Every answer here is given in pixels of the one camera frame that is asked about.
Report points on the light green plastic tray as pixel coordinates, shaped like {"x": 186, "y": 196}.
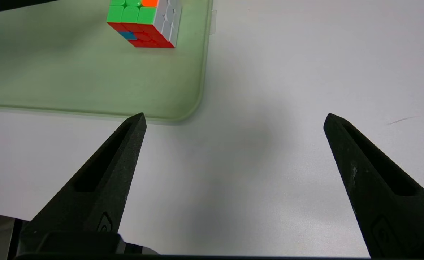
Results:
{"x": 71, "y": 79}

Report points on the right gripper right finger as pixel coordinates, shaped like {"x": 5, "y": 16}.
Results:
{"x": 385, "y": 202}

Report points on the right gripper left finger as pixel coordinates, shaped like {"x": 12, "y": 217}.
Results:
{"x": 100, "y": 187}

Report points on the multicolour puzzle cube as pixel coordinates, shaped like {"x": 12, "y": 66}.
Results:
{"x": 129, "y": 14}

